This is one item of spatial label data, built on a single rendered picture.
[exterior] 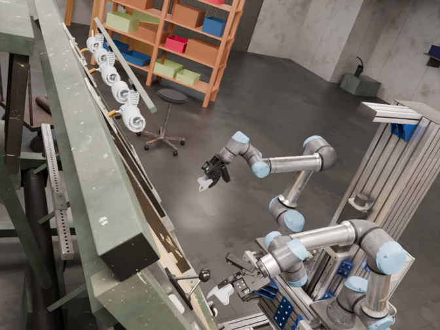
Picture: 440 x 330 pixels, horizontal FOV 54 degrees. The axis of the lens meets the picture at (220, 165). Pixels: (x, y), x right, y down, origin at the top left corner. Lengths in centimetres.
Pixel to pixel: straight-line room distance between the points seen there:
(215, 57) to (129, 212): 621
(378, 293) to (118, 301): 121
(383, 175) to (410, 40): 1044
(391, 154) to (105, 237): 155
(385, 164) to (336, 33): 1039
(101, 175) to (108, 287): 26
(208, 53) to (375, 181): 521
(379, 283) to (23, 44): 186
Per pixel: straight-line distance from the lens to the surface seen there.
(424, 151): 207
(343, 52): 1223
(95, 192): 101
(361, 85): 1193
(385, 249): 173
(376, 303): 198
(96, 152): 113
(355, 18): 1212
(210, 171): 210
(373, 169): 221
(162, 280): 137
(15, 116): 243
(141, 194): 176
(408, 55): 1244
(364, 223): 181
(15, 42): 223
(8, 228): 355
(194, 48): 714
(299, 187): 239
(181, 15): 714
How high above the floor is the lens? 242
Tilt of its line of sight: 26 degrees down
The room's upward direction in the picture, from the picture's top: 19 degrees clockwise
